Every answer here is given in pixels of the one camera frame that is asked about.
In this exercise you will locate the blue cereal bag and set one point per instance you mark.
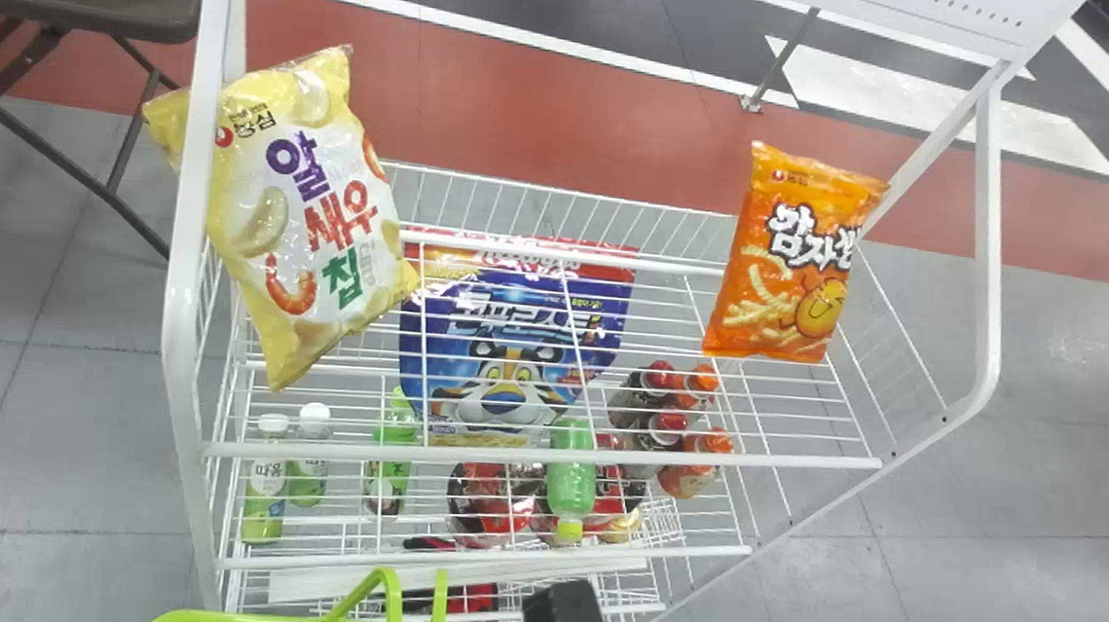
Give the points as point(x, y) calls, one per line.
point(513, 347)

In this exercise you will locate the pale green bottle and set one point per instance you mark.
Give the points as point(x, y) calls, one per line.
point(309, 474)
point(264, 496)

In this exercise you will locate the red snack packet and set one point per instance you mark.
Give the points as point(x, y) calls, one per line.
point(466, 598)

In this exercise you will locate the yellow snack packet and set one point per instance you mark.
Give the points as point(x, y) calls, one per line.
point(312, 226)

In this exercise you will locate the orange snack packet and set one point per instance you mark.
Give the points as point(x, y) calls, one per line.
point(792, 259)

